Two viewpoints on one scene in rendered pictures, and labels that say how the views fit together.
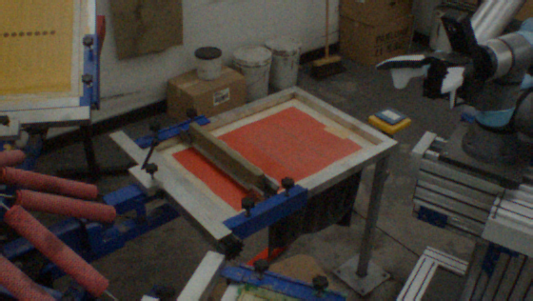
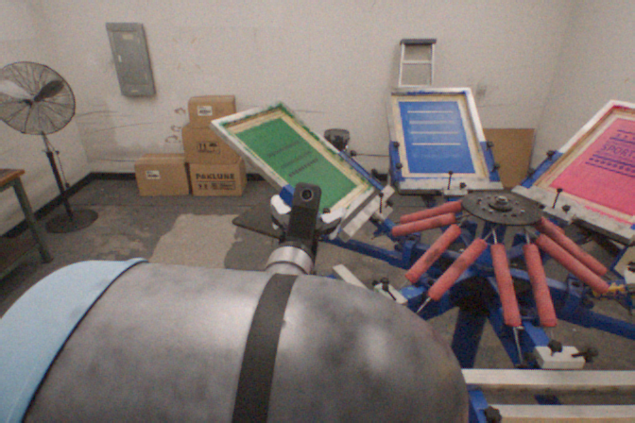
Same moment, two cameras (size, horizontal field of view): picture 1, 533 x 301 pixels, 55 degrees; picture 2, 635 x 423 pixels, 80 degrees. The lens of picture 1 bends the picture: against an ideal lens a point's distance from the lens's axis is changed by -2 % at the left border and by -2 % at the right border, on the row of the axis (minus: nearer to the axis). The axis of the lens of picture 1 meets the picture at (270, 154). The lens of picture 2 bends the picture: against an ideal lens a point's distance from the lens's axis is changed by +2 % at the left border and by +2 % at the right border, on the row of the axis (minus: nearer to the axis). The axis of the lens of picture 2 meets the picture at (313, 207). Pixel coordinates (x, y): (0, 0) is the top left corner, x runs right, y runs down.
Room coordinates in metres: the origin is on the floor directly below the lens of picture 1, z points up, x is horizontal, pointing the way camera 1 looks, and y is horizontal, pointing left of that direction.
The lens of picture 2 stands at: (1.26, -0.74, 2.02)
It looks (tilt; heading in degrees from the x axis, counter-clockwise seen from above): 27 degrees down; 132
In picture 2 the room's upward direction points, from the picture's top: straight up
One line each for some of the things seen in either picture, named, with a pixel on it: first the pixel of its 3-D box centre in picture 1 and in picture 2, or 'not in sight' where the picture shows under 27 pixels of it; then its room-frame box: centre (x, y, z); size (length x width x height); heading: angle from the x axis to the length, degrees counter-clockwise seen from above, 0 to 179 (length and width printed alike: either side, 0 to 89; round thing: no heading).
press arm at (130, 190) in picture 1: (131, 196); (544, 352); (1.24, 0.43, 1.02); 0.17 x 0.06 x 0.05; 131
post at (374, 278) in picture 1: (374, 205); not in sight; (1.89, -0.50, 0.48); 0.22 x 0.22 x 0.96; 41
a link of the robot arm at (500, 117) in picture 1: (490, 94); not in sight; (0.97, -0.46, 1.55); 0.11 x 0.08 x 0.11; 34
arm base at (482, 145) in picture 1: (493, 133); not in sight; (1.21, -0.62, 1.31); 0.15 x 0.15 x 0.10
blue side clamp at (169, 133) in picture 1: (175, 136); not in sight; (1.67, 0.37, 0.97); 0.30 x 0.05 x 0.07; 131
